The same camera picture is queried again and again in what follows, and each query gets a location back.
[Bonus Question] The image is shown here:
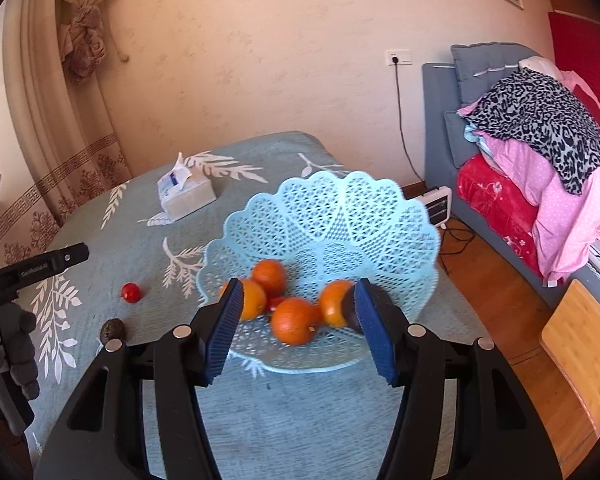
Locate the rough peel orange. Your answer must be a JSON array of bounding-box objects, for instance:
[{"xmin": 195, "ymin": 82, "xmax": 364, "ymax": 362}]
[{"xmin": 251, "ymin": 258, "xmax": 287, "ymax": 297}]

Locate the grey sofa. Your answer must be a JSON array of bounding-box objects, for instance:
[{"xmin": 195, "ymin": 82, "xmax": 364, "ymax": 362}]
[{"xmin": 422, "ymin": 42, "xmax": 600, "ymax": 311}]

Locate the light blue plastic basket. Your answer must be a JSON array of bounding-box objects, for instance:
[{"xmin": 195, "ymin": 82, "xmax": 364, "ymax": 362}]
[{"xmin": 198, "ymin": 170, "xmax": 441, "ymax": 375}]

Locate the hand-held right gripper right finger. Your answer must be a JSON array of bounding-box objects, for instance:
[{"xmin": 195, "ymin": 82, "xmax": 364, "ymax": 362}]
[{"xmin": 354, "ymin": 278, "xmax": 568, "ymax": 480}]

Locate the dark brown avocado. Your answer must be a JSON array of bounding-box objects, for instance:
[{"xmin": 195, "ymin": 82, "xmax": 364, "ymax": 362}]
[{"xmin": 341, "ymin": 284, "xmax": 395, "ymax": 335}]

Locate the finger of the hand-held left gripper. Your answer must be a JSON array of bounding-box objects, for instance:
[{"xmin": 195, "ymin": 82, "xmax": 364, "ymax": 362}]
[{"xmin": 0, "ymin": 242, "xmax": 89, "ymax": 302}]

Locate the knotted sheer curtain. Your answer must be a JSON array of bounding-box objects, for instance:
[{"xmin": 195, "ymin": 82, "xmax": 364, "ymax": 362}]
[{"xmin": 54, "ymin": 0, "xmax": 130, "ymax": 86}]

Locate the pile of clothes on sofa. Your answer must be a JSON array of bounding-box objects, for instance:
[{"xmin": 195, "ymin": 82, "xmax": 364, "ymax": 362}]
[{"xmin": 457, "ymin": 70, "xmax": 600, "ymax": 287}]

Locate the wooden chair seat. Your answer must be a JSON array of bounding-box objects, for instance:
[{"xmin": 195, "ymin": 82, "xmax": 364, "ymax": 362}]
[{"xmin": 539, "ymin": 279, "xmax": 600, "ymax": 431}]

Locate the person's left hand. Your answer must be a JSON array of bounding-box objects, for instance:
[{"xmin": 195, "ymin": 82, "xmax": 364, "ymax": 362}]
[{"xmin": 0, "ymin": 304, "xmax": 41, "ymax": 436}]

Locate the smooth yellow-orange orange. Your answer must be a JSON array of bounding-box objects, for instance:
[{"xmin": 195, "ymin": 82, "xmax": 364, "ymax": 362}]
[{"xmin": 219, "ymin": 279, "xmax": 268, "ymax": 322}]

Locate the white electric heater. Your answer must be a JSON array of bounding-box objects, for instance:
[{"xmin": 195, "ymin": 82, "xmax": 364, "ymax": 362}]
[{"xmin": 420, "ymin": 186, "xmax": 453, "ymax": 231}]

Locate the dark wrinkled passion fruit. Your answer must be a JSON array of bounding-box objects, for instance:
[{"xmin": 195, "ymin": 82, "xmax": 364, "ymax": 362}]
[{"xmin": 100, "ymin": 318, "xmax": 126, "ymax": 346}]

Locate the red floral blanket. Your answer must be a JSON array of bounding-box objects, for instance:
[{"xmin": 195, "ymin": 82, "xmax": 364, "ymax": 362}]
[{"xmin": 456, "ymin": 154, "xmax": 546, "ymax": 281}]

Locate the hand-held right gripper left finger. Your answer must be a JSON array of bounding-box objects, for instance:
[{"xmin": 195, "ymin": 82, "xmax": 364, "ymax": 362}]
[{"xmin": 34, "ymin": 278, "xmax": 245, "ymax": 480}]

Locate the beige patterned curtain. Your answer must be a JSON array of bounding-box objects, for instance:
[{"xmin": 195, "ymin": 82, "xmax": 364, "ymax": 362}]
[{"xmin": 0, "ymin": 0, "xmax": 133, "ymax": 271}]

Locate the leopard print cloth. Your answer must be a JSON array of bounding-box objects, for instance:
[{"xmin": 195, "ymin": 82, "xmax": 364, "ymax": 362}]
[{"xmin": 464, "ymin": 69, "xmax": 600, "ymax": 196}]

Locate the grey cushion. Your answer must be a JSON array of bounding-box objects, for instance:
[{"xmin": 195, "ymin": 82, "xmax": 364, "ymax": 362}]
[{"xmin": 451, "ymin": 42, "xmax": 546, "ymax": 111}]

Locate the white cloth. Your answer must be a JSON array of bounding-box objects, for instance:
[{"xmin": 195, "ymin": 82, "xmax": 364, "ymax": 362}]
[{"xmin": 519, "ymin": 56, "xmax": 561, "ymax": 80}]

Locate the red hanging fabric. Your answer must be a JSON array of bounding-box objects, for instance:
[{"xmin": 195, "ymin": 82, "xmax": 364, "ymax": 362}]
[{"xmin": 549, "ymin": 10, "xmax": 600, "ymax": 136}]

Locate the small orange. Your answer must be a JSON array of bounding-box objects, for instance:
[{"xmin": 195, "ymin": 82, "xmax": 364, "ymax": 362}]
[{"xmin": 319, "ymin": 280, "xmax": 355, "ymax": 328}]

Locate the black power cable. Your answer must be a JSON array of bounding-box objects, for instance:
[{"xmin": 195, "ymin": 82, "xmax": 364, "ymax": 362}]
[{"xmin": 392, "ymin": 57, "xmax": 477, "ymax": 273}]

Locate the large orange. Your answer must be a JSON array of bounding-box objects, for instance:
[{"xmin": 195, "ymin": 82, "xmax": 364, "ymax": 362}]
[{"xmin": 271, "ymin": 297, "xmax": 323, "ymax": 346}]

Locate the blue white tissue pack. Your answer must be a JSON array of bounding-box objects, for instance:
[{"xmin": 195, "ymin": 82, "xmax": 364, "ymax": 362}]
[{"xmin": 157, "ymin": 152, "xmax": 217, "ymax": 222}]

